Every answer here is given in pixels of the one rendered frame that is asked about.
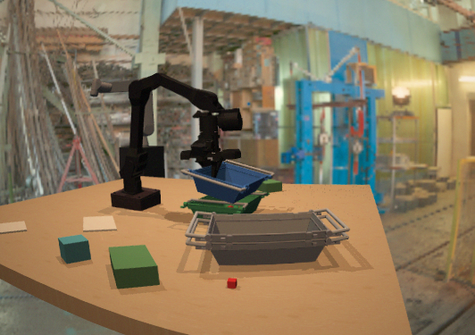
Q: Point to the teal rectangular block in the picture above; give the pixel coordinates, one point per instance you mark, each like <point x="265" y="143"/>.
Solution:
<point x="74" y="249"/>

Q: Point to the green rectangular block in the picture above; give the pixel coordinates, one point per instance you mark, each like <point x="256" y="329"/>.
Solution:
<point x="133" y="266"/>
<point x="271" y="186"/>

